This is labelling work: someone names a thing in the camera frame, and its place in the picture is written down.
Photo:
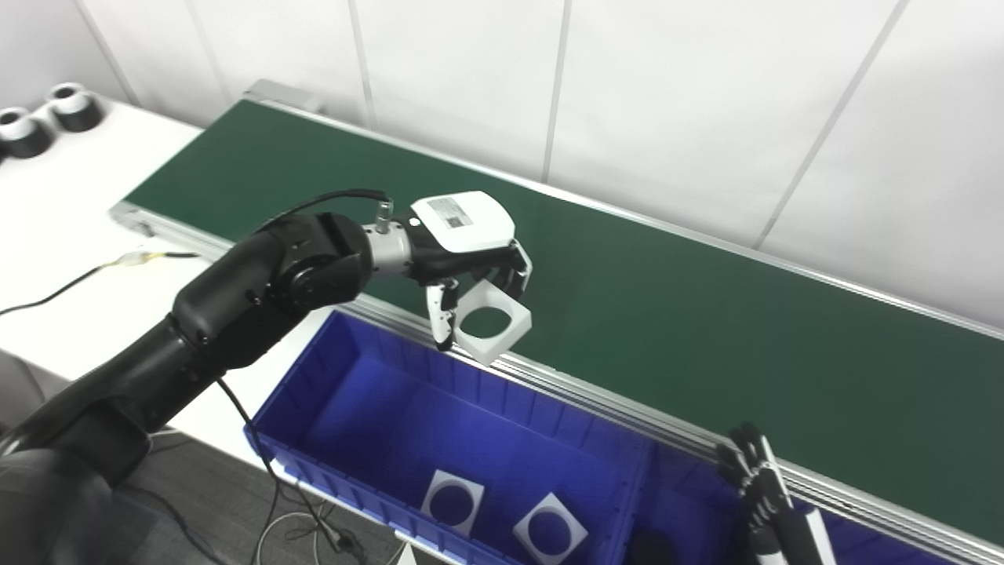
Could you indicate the white square part round hole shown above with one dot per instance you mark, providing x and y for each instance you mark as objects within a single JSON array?
[
  {"x": 433, "y": 486},
  {"x": 514, "y": 318},
  {"x": 572, "y": 534}
]

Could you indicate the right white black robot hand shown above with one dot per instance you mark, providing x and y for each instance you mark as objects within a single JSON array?
[{"x": 765, "y": 502}]

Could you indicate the green conveyor belt aluminium frame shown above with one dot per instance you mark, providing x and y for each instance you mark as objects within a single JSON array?
[{"x": 667, "y": 314}]

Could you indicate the black cylinder part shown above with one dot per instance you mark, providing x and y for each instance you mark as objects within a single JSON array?
[{"x": 651, "y": 551}]

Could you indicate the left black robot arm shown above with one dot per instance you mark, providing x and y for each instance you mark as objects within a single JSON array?
[{"x": 220, "y": 314}]

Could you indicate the blue bin with white parts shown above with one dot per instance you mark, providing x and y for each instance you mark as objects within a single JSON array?
[{"x": 392, "y": 408}]

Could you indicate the blue bin with black cylinders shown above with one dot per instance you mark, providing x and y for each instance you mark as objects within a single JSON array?
[{"x": 682, "y": 494}]

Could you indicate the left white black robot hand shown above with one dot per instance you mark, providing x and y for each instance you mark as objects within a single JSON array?
[{"x": 463, "y": 224}]

